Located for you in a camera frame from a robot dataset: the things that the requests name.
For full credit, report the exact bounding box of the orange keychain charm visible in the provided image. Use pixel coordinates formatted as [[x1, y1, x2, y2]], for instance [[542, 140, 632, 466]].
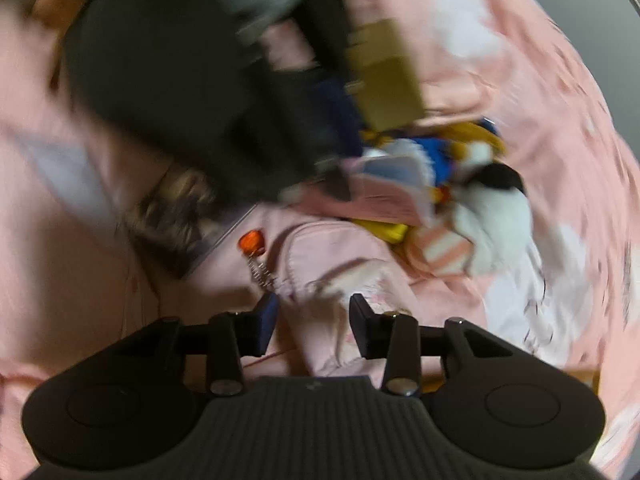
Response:
[[238, 230, 266, 258]]

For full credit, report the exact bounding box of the pink card booklet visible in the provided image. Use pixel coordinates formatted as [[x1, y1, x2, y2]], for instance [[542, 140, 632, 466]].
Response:
[[295, 155, 434, 226]]

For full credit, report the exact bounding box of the pink zip pouch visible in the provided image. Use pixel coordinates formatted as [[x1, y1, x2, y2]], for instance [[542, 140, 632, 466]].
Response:
[[277, 220, 419, 385]]

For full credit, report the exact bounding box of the brown cardboard box piece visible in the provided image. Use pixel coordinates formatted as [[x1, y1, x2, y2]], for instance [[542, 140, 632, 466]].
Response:
[[346, 18, 425, 132]]

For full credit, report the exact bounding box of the Donald Duck plush toy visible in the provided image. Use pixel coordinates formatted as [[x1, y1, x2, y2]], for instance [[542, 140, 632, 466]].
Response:
[[348, 119, 506, 244]]

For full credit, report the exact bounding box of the white black plush toy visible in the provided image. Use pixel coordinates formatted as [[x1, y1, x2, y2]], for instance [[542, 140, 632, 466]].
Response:
[[406, 161, 535, 279]]

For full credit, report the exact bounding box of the pink cloud-print bedsheet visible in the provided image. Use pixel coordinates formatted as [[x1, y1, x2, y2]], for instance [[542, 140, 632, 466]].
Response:
[[1, 0, 639, 479]]

